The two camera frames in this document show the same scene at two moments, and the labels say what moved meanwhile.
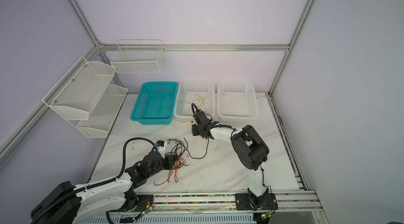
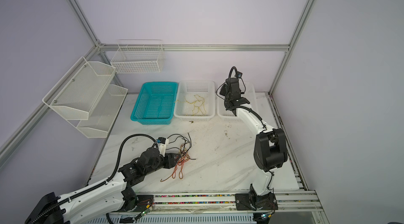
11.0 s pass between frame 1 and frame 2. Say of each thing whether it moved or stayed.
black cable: moved
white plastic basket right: stayed
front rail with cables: stayed
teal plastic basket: stayed
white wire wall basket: stayed
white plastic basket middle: stayed
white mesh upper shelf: stayed
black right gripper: moved
